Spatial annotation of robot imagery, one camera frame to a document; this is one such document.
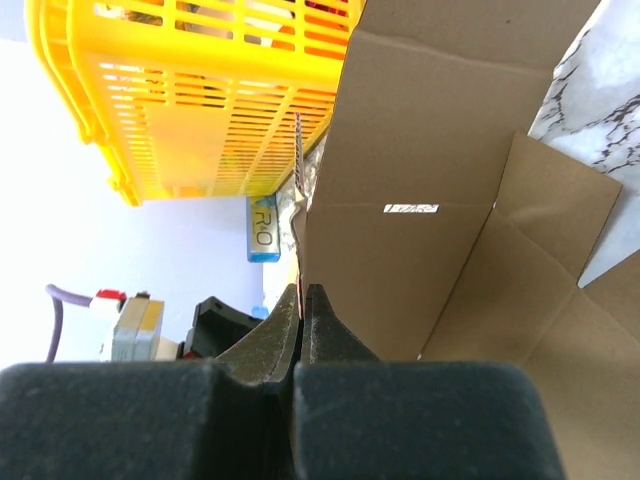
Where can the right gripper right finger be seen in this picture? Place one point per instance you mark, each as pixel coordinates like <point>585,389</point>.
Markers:
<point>357,417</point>

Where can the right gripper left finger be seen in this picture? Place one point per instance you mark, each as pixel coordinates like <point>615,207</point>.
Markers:
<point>215,418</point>

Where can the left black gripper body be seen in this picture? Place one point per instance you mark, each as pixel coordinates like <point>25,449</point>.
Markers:
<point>216,327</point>

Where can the brown cardboard box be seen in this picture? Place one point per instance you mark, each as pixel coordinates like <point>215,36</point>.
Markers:
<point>441,231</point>

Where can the small blue flat box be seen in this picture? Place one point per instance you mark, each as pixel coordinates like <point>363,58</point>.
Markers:
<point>260,312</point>

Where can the tall blue box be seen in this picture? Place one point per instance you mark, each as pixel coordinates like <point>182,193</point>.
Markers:
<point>263,236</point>

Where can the yellow plastic shopping basket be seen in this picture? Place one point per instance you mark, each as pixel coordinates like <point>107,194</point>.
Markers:
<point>189,99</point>

